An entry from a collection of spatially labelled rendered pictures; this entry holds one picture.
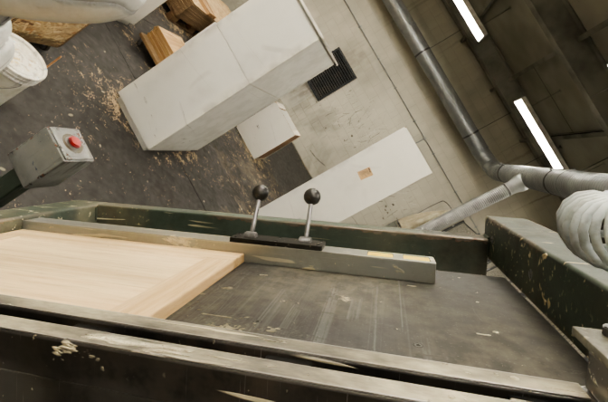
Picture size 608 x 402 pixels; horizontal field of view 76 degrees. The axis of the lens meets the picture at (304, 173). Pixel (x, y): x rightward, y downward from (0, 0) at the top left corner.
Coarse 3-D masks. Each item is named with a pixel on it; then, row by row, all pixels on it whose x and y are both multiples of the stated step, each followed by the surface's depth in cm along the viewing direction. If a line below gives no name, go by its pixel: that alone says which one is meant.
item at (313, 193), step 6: (306, 192) 85; (312, 192) 84; (318, 192) 85; (306, 198) 84; (312, 198) 84; (318, 198) 84; (312, 204) 85; (306, 222) 83; (306, 228) 82; (306, 234) 81; (300, 240) 80; (306, 240) 80
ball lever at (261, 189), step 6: (258, 186) 87; (264, 186) 88; (252, 192) 87; (258, 192) 86; (264, 192) 87; (258, 198) 87; (264, 198) 87; (258, 204) 86; (258, 210) 86; (252, 222) 85; (252, 228) 84; (246, 234) 83; (252, 234) 82
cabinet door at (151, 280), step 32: (0, 256) 72; (32, 256) 73; (64, 256) 74; (96, 256) 75; (128, 256) 76; (160, 256) 77; (192, 256) 77; (224, 256) 78; (0, 288) 57; (32, 288) 57; (64, 288) 58; (96, 288) 58; (128, 288) 59; (160, 288) 59; (192, 288) 60
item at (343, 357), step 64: (0, 320) 35; (64, 320) 36; (128, 320) 36; (0, 384) 34; (64, 384) 32; (128, 384) 31; (192, 384) 30; (256, 384) 29; (320, 384) 28; (384, 384) 28; (448, 384) 29; (512, 384) 29; (576, 384) 29
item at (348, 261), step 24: (144, 240) 86; (168, 240) 85; (192, 240) 84; (216, 240) 83; (288, 264) 79; (312, 264) 78; (336, 264) 77; (360, 264) 76; (384, 264) 75; (408, 264) 74; (432, 264) 73
